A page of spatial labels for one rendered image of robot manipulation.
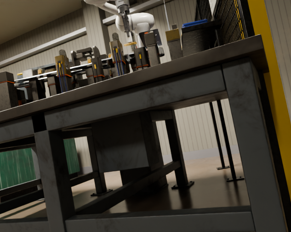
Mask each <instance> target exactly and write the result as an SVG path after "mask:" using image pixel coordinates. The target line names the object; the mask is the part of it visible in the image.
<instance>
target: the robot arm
mask: <svg viewBox="0 0 291 232"><path fill-rule="evenodd" d="M84 1H85V2H86V3H87V4H91V5H92V4H93V5H95V6H98V7H99V8H101V9H103V10H105V11H108V12H110V13H112V14H115V15H117V17H116V26H117V28H118V30H119V31H121V32H125V33H126V38H127V43H130V42H132V37H131V31H133V30H134V31H135V34H136V35H137V39H138V45H139V48H140V47H144V45H143V43H142V41H141V39H140V37H139V33H140V32H144V31H148V30H150V29H151V28H153V26H154V17H153V15H151V14H148V13H135V14H131V15H128V14H129V13H130V10H129V7H130V4H129V0H84ZM107 1H115V4H116V6H114V5H112V4H109V3H107Z"/></svg>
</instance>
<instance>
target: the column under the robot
mask: <svg viewBox="0 0 291 232"><path fill-rule="evenodd" d="M152 124H153V128H154V135H155V140H156V145H157V150H158V155H159V160H160V162H159V163H156V164H154V165H152V166H150V167H144V168H135V169H128V170H121V171H120V175H121V181H122V186H123V185H125V184H127V183H129V182H131V181H133V180H135V179H137V178H139V177H141V176H143V175H145V174H147V173H149V172H151V171H154V170H156V169H158V168H160V167H162V166H164V162H163V157H162V152H161V147H160V140H159V136H158V130H157V125H156V122H152ZM167 185H168V183H167V178H166V176H164V177H162V178H161V179H159V180H157V181H155V182H154V183H152V184H150V185H149V186H147V187H145V188H143V189H142V190H140V191H139V192H137V193H135V194H134V195H133V196H136V195H148V194H156V193H157V192H159V191H160V190H162V189H163V188H164V187H166V186H167Z"/></svg>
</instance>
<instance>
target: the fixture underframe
mask: <svg viewBox="0 0 291 232"><path fill-rule="evenodd" d="M261 90H262V88H261V83H260V79H259V75H258V71H257V69H256V67H255V66H254V64H253V62H252V60H251V59H250V57H244V58H239V59H236V60H233V61H229V62H225V63H223V64H217V65H214V66H211V67H207V68H203V69H200V70H195V71H192V72H188V73H185V74H181V75H177V76H174V77H170V78H166V79H163V80H159V81H155V82H152V83H148V84H144V85H140V86H137V87H133V88H129V89H126V90H122V91H119V92H115V93H111V94H107V95H103V96H100V97H97V98H93V99H89V100H85V101H81V102H78V103H75V104H70V105H67V106H63V107H60V108H56V109H52V110H48V111H44V112H41V113H38V114H34V115H30V116H26V117H22V118H19V119H16V120H12V121H8V122H4V123H0V153H1V152H7V151H14V150H20V149H27V148H31V150H32V156H33V162H34V170H35V176H36V179H35V180H32V181H28V182H25V183H21V184H18V185H15V186H11V187H8V188H4V189H1V190H0V197H2V196H5V195H8V194H11V193H14V192H17V191H21V190H24V189H27V188H30V187H33V186H36V185H37V187H38V190H37V191H34V192H31V193H28V194H25V195H22V196H19V197H16V198H13V199H10V200H8V201H5V202H2V203H0V214H2V213H5V212H7V211H10V210H12V209H15V208H18V207H21V206H23V205H26V204H28V203H31V202H34V201H42V200H45V203H46V211H47V217H34V218H17V219H1V220H0V232H254V231H256V232H288V227H287V223H286V218H285V213H284V208H283V204H282V196H281V191H280V186H279V183H278V180H277V176H276V171H275V167H274V161H273V157H272V152H271V148H270V143H269V139H268V133H267V129H266V124H265V120H264V115H263V110H262V105H261V101H260V96H259V91H261ZM222 93H227V94H228V100H229V105H230V109H231V114H232V119H233V123H234V129H235V134H236V139H237V143H238V148H239V152H240V158H241V163H242V168H243V172H244V177H245V183H246V187H247V192H248V197H249V201H250V205H246V206H230V207H213V208H197V209H173V210H157V211H140V212H124V213H107V214H102V213H103V212H105V211H106V210H108V209H110V208H112V207H113V206H115V205H117V204H118V203H120V202H122V201H124V200H125V199H127V198H128V197H130V196H132V195H134V194H135V193H137V192H139V191H140V190H142V189H143V188H145V187H147V186H149V185H150V184H152V183H154V182H155V181H157V180H159V179H161V178H162V177H164V176H166V175H167V174H169V173H170V172H172V171H175V176H176V181H177V183H176V184H175V185H174V186H173V187H171V188H172V189H174V188H185V187H190V186H191V185H192V184H193V183H194V181H190V182H188V178H187V173H186V168H185V163H184V158H183V152H182V147H181V142H180V137H179V132H178V128H177V121H176V116H175V111H174V110H152V109H156V108H160V107H165V106H169V105H173V104H178V103H183V102H187V101H191V100H195V99H200V98H205V97H209V96H213V95H218V94H222ZM157 121H165V125H166V130H167V135H168V140H169V145H170V150H171V156H172V162H170V163H168V164H166V165H164V166H162V167H160V168H158V169H156V170H154V171H151V172H149V173H147V174H145V175H143V176H141V177H139V178H137V179H135V180H133V181H131V182H129V183H127V184H125V185H123V186H121V187H119V188H117V189H115V190H113V189H112V190H111V189H109V190H107V187H106V182H105V177H104V173H106V172H113V171H121V170H128V169H135V168H144V167H150V166H152V165H154V164H156V163H159V162H160V160H159V155H158V150H157V145H156V140H155V135H154V128H153V124H152V122H157ZM80 137H87V143H88V148H89V153H90V159H91V166H92V172H90V173H87V174H84V175H81V176H78V177H75V178H72V179H70V177H69V172H68V164H67V159H66V153H65V147H64V141H63V140H65V139H73V138H80ZM92 179H94V182H95V188H96V193H93V194H91V196H98V195H103V196H101V197H99V198H97V199H95V200H93V201H91V202H89V203H87V204H85V205H83V206H81V207H79V208H77V209H75V207H74V200H73V194H72V188H71V187H73V186H76V185H78V184H81V183H84V182H86V181H89V180H92Z"/></svg>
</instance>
